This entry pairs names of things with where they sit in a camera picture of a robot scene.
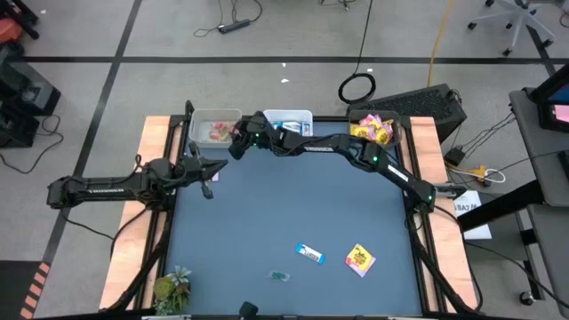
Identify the white paper sheet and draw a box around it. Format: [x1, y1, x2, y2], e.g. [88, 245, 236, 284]
[452, 189, 493, 241]

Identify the black orange striped mat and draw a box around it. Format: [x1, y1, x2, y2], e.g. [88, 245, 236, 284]
[0, 260, 52, 320]

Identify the white plastic bin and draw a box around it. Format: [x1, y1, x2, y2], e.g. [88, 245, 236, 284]
[261, 108, 314, 137]

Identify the black equipment rack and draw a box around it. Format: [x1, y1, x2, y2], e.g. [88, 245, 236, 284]
[0, 44, 62, 150]

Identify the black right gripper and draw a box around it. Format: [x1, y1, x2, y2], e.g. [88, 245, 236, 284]
[228, 111, 272, 160]

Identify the black power strip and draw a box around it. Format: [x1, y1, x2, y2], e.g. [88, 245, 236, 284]
[217, 19, 251, 36]

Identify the black computer monitor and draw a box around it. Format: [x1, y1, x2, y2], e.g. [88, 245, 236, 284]
[528, 61, 569, 134]

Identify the black coiled cable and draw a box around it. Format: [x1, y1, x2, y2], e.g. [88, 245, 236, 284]
[336, 0, 377, 106]

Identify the grey office chair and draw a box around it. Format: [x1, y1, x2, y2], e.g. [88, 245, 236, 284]
[317, 0, 357, 12]
[466, 0, 557, 58]

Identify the clear container of snacks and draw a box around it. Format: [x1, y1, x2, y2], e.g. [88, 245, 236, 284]
[348, 109, 402, 148]

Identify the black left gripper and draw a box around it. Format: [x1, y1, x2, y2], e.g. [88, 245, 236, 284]
[175, 141, 229, 200]

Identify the grey desk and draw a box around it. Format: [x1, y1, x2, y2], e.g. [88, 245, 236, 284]
[508, 86, 569, 208]
[526, 202, 569, 319]

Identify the red orange machine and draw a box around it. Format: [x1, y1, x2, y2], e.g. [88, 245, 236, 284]
[0, 17, 23, 45]

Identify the yellow power plug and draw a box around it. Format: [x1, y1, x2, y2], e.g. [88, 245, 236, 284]
[470, 164, 490, 183]

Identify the wooden side board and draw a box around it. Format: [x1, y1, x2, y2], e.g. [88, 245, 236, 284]
[408, 116, 479, 312]
[98, 116, 177, 311]

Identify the light grey plastic bin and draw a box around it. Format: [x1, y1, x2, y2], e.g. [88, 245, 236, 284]
[188, 108, 244, 149]

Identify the black aluminium table frame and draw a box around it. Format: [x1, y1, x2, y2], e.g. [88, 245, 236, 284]
[106, 100, 481, 320]

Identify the green succulent plant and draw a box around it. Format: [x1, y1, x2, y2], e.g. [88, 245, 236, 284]
[150, 265, 193, 316]

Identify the black perforated computer case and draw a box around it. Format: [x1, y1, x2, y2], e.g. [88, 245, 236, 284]
[345, 83, 469, 143]

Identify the black power adapter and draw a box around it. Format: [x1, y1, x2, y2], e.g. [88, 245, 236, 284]
[444, 148, 466, 168]

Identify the yellow hanging cable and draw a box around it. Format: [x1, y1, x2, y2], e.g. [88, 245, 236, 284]
[426, 0, 455, 88]

